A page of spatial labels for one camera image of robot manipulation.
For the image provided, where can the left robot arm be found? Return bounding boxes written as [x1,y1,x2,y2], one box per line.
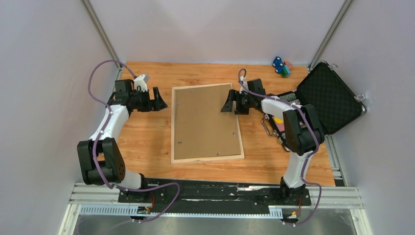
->
[77,77,168,202]

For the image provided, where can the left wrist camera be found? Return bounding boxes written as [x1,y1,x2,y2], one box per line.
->
[134,74,150,92]

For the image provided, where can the black foam-lined case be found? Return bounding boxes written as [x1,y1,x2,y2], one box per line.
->
[295,61,366,135]

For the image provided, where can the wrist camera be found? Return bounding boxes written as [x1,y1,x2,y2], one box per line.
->
[239,79,249,94]
[134,74,150,92]

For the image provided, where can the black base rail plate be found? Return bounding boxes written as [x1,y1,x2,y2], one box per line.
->
[118,178,311,214]

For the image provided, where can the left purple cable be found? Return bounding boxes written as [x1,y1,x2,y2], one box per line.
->
[88,60,181,224]

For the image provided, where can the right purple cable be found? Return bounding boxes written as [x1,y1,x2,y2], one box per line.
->
[238,68,323,227]

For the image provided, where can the purple cable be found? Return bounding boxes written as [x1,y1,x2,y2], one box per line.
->
[238,68,323,227]
[88,60,181,224]

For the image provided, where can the colourful toy blocks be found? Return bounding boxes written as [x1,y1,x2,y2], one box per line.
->
[272,56,293,78]

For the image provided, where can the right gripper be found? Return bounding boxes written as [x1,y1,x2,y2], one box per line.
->
[221,90,254,115]

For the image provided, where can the poker chip tray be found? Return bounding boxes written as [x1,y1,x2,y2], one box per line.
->
[261,91,301,152]

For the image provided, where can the light wooden picture frame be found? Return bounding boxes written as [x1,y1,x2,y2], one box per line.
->
[170,83,245,164]

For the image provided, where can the wooden backing board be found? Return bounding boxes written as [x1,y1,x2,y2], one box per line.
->
[174,85,242,160]

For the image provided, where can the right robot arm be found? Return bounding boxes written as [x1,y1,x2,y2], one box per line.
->
[221,76,324,205]

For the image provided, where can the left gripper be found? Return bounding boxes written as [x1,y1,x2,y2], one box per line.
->
[129,87,167,113]

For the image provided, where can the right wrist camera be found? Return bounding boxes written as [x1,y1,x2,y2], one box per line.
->
[239,79,249,94]

